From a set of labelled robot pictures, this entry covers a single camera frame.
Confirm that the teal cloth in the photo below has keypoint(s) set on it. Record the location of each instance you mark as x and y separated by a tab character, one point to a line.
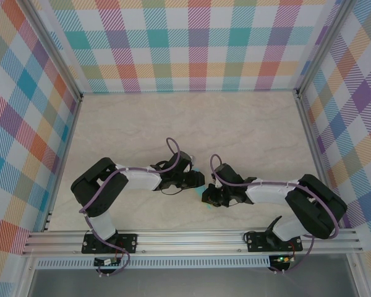
199	190

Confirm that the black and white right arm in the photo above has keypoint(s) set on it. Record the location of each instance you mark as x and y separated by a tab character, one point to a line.
315	204

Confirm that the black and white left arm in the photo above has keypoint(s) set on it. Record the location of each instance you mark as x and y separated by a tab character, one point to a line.
96	191

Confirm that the small circuit board green light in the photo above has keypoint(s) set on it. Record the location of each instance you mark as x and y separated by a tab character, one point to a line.
283	259

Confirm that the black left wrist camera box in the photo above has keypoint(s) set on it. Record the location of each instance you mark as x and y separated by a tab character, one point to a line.
180	162

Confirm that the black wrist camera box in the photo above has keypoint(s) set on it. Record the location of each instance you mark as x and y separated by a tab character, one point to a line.
228	174
180	162

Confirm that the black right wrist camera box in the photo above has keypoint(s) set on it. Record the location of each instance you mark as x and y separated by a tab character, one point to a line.
228	174

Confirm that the long aluminium mounting rail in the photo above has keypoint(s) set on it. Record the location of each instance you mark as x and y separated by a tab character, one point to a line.
188	242

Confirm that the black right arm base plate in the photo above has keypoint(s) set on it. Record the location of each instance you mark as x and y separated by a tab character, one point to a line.
256	242

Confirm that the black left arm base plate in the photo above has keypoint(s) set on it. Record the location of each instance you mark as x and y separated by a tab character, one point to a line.
128	242

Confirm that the aluminium table side rail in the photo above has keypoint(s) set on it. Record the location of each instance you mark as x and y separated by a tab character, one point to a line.
318	164
62	164

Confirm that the aluminium frame post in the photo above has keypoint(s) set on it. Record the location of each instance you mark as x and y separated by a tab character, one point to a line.
323	49
54	49

